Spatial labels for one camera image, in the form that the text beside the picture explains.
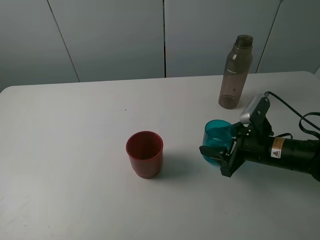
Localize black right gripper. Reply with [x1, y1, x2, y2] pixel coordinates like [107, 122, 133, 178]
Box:
[199, 122, 274, 177]

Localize teal transparent plastic cup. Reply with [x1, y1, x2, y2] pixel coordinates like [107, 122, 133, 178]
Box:
[202, 119, 237, 151]

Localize smoky transparent water bottle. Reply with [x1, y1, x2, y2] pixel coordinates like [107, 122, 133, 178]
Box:
[218, 34, 253, 110]

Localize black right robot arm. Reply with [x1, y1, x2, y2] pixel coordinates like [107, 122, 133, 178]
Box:
[199, 122, 320, 181]

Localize red plastic cup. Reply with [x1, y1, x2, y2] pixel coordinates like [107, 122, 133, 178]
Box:
[125, 131, 164, 179]

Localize black camera cable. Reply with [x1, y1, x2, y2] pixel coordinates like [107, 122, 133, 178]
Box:
[264, 91, 320, 138]

